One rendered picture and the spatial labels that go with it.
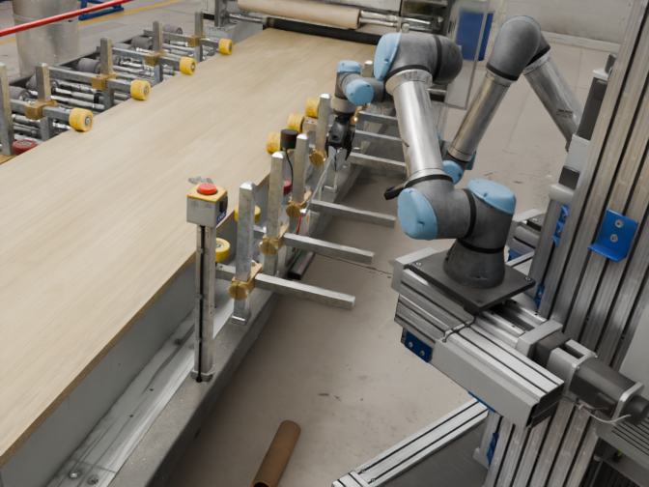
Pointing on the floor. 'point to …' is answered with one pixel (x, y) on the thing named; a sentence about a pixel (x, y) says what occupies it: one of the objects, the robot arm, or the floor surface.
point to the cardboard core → (277, 455)
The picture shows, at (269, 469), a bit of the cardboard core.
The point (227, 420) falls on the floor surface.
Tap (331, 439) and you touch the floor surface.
